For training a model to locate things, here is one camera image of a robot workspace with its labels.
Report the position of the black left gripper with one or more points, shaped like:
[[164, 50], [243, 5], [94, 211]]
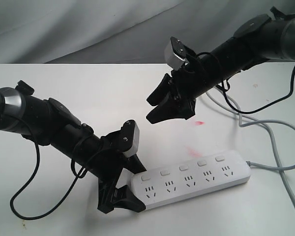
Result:
[[107, 165]]

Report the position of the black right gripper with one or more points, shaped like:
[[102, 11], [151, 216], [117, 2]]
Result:
[[191, 80]]

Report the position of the white power strip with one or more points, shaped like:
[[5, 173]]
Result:
[[178, 182]]

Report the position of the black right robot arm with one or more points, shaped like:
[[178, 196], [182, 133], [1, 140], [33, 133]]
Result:
[[261, 39]]

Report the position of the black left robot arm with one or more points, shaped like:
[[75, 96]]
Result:
[[48, 122]]

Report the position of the grey backdrop cloth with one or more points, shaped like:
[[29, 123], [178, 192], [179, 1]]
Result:
[[119, 31]]

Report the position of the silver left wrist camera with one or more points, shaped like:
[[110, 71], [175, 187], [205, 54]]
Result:
[[129, 138]]

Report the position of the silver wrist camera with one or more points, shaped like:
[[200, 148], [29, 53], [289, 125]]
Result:
[[175, 54], [129, 138]]

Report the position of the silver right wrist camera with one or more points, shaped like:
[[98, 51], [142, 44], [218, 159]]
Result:
[[175, 54]]

